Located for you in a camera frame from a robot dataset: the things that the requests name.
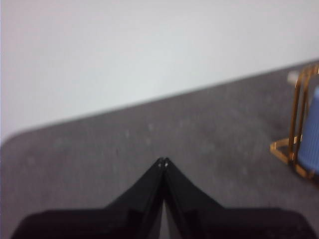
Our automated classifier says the gold wire cup rack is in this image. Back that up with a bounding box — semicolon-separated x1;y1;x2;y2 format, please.
270;63;319;180

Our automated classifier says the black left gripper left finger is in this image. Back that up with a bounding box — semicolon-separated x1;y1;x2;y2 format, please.
11;157;165;239

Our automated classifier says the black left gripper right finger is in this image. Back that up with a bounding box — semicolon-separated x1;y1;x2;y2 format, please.
165;158;318;239

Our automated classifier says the blue ribbed plastic cup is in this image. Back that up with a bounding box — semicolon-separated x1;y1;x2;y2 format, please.
298;86;319;173

